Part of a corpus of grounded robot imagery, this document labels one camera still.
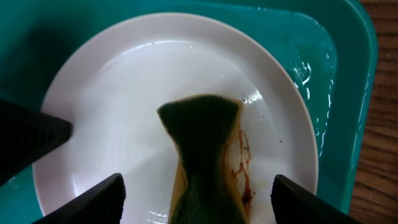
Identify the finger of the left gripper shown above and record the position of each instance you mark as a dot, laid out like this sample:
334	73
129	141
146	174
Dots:
26	136

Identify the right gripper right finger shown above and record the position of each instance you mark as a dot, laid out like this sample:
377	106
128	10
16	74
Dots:
291	203

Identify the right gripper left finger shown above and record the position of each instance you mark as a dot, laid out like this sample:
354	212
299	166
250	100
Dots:
102	203

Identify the white plate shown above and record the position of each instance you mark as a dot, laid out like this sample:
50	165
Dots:
110	90

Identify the green yellow sponge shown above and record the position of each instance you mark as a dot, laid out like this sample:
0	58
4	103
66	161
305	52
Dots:
202	128

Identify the teal plastic tray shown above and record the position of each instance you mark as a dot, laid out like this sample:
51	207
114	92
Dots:
329	49

